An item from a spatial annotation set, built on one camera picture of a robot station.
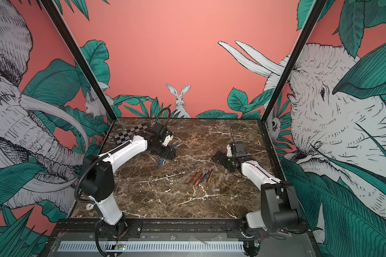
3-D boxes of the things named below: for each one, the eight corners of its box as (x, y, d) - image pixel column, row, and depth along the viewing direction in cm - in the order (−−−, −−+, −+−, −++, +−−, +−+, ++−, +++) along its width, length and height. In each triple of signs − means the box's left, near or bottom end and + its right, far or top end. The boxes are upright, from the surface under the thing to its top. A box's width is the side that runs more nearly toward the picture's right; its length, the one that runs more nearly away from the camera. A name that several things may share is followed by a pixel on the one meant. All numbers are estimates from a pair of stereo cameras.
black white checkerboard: (119, 147, 107) (116, 143, 103) (115, 140, 110) (113, 136, 107) (150, 132, 115) (149, 128, 112) (146, 126, 119) (144, 122, 115)
